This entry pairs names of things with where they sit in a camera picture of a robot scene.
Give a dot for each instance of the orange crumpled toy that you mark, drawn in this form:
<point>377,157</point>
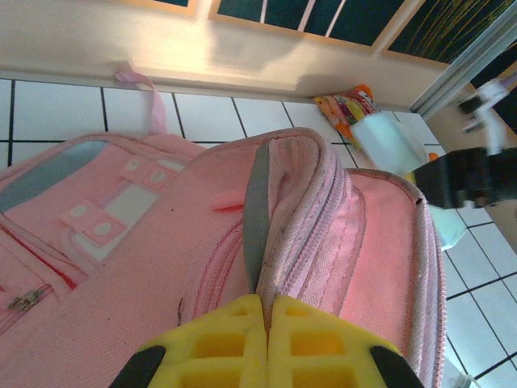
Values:
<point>433,156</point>

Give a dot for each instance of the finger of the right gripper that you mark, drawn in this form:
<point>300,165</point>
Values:
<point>440,180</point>

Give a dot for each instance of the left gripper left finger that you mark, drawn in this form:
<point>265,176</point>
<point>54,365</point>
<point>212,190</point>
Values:
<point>218,347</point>

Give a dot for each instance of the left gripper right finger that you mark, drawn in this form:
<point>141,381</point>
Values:
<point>315,347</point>

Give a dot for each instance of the orange snack packet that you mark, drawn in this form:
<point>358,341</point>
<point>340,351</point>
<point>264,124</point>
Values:
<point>347,107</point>

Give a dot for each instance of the pale blue pencil case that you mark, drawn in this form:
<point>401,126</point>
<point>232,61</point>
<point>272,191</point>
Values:
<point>383,137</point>

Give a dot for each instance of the aluminium frame post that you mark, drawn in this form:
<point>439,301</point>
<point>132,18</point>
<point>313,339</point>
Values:
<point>464,68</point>

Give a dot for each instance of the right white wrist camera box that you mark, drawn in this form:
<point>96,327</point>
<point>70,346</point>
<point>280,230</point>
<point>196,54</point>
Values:
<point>490,105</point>

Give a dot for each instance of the pink backpack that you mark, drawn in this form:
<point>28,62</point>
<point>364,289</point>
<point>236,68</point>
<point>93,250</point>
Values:
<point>161,242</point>

